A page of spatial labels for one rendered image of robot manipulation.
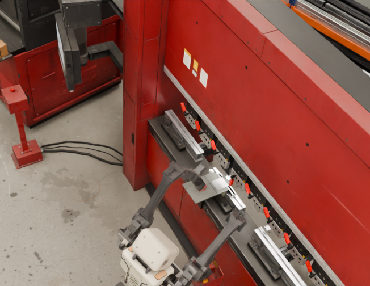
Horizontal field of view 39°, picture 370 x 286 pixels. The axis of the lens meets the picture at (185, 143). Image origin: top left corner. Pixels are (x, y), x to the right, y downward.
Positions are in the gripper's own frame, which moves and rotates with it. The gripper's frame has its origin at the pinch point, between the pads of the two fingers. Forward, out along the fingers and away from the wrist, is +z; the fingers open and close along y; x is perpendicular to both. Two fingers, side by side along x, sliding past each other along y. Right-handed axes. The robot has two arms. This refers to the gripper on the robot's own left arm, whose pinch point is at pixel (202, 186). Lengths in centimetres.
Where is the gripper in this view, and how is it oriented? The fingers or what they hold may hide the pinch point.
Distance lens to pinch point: 350.5
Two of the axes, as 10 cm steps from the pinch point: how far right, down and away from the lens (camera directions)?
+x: -7.9, 6.1, 0.2
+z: 3.5, 4.3, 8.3
